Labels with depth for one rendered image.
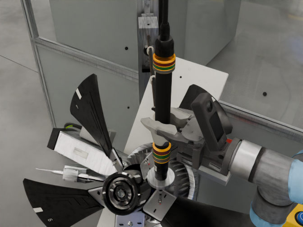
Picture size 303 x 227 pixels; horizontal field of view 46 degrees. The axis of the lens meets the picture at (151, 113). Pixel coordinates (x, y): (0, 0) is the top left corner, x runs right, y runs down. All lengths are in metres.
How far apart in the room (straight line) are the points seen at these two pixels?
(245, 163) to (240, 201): 1.31
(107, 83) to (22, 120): 1.39
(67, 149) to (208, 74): 0.55
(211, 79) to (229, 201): 1.01
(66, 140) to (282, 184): 0.80
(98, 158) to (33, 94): 2.30
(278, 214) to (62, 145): 0.79
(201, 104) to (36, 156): 2.28
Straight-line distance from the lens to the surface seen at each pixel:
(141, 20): 1.35
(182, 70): 1.22
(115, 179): 1.00
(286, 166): 0.71
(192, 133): 0.73
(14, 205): 2.61
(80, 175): 1.21
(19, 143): 3.00
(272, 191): 0.73
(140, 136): 1.26
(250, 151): 0.71
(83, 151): 1.24
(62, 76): 2.20
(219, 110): 0.93
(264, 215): 0.79
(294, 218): 1.20
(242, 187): 1.93
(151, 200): 1.02
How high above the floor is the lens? 2.02
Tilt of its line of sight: 41 degrees down
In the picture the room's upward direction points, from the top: straight up
